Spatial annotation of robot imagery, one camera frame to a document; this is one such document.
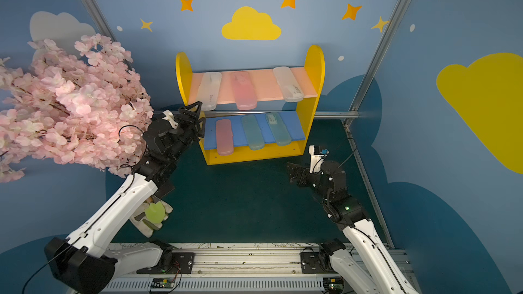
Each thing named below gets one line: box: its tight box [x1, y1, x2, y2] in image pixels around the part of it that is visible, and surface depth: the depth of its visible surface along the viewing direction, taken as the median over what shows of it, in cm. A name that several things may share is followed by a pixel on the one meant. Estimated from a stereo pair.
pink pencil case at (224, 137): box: [215, 119, 234, 156], surface depth 95 cm
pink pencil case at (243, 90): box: [230, 70, 258, 111], surface depth 79 cm
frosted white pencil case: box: [196, 71, 223, 112], surface depth 77 cm
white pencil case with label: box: [273, 66, 304, 103], surface depth 78 cm
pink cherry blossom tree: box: [0, 34, 154, 184], surface depth 53 cm
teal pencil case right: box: [265, 112, 293, 147], surface depth 101 cm
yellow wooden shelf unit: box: [175, 44, 327, 166], surface depth 83 cm
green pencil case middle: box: [241, 115, 265, 151], surface depth 98 cm
